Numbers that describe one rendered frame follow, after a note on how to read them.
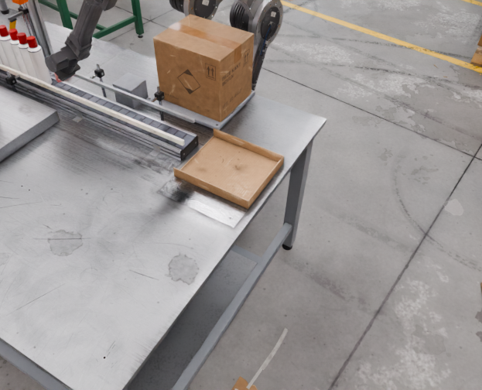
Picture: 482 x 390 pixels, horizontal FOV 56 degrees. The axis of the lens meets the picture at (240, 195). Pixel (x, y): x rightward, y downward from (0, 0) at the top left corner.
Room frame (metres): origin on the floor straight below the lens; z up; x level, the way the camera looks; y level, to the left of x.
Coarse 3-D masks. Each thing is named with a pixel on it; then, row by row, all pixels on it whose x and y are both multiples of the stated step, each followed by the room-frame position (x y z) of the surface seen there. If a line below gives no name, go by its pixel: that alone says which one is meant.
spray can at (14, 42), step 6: (12, 30) 1.66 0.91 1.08; (12, 36) 1.64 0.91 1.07; (12, 42) 1.64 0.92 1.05; (18, 42) 1.64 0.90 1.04; (12, 48) 1.64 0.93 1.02; (18, 48) 1.64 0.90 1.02; (18, 54) 1.63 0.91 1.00; (18, 60) 1.64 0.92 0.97; (24, 66) 1.64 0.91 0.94; (24, 72) 1.63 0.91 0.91
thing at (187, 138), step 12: (0, 72) 1.69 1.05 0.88; (36, 84) 1.60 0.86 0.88; (60, 84) 1.60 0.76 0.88; (60, 96) 1.52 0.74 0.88; (84, 96) 1.53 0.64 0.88; (96, 96) 1.53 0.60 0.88; (120, 108) 1.45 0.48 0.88; (120, 120) 1.38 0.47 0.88; (144, 120) 1.38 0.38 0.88; (144, 132) 1.31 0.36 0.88; (168, 132) 1.31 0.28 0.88; (180, 132) 1.31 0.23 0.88
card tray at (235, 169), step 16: (208, 144) 1.31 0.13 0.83; (224, 144) 1.31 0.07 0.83; (240, 144) 1.30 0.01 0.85; (192, 160) 1.21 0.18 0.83; (208, 160) 1.22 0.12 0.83; (224, 160) 1.22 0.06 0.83; (240, 160) 1.22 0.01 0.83; (256, 160) 1.23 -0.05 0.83; (272, 160) 1.23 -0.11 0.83; (176, 176) 1.13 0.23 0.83; (192, 176) 1.10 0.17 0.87; (208, 176) 1.13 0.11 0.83; (224, 176) 1.13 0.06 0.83; (240, 176) 1.14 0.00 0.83; (256, 176) 1.14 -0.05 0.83; (272, 176) 1.14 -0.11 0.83; (224, 192) 1.03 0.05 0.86; (240, 192) 1.06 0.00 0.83; (256, 192) 1.04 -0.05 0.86
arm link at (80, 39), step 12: (84, 0) 1.35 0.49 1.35; (96, 0) 1.31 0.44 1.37; (108, 0) 1.28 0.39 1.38; (84, 12) 1.36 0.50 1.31; (96, 12) 1.35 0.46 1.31; (84, 24) 1.38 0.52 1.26; (96, 24) 1.41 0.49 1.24; (72, 36) 1.45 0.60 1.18; (84, 36) 1.41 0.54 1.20; (72, 48) 1.47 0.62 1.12; (84, 48) 1.46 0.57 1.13
